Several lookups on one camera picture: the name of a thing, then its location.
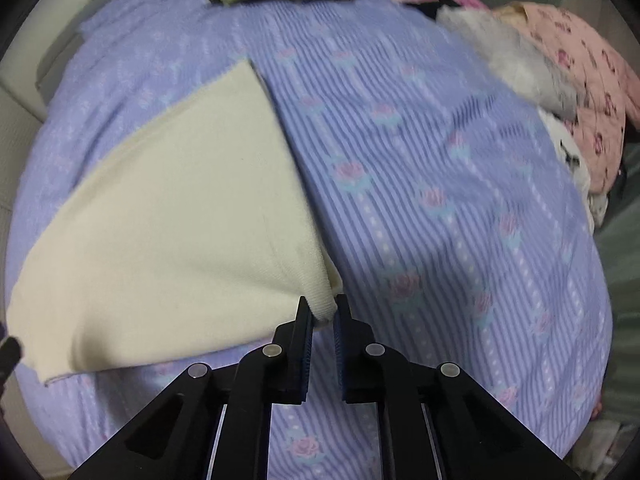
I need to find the white and black cloth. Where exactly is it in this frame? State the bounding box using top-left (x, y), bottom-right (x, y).
top-left (537, 110), bottom-right (609, 228)

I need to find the green curtain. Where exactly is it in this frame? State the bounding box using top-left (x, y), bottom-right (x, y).
top-left (595, 200), bottom-right (640, 421)

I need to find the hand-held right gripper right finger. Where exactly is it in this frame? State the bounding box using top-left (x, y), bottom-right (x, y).
top-left (333, 294), bottom-right (576, 480)

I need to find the purple floral bed sheet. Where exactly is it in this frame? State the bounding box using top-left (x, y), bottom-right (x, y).
top-left (5, 0), bottom-right (614, 480)

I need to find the grey chair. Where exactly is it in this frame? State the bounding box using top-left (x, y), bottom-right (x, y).
top-left (0, 0), bottom-right (108, 211)

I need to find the cream white sweater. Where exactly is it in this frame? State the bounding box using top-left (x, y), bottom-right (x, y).
top-left (5, 58), bottom-right (344, 387)

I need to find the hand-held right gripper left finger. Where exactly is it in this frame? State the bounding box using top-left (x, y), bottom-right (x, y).
top-left (70, 296), bottom-right (315, 480)

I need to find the white fluffy cloth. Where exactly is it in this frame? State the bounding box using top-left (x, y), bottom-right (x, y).
top-left (436, 5), bottom-right (581, 121)

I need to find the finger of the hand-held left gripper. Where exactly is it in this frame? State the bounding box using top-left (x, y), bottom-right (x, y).
top-left (0, 337), bottom-right (24, 386)

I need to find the pink floral quilt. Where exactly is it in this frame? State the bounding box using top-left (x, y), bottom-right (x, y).
top-left (492, 2), bottom-right (640, 197)

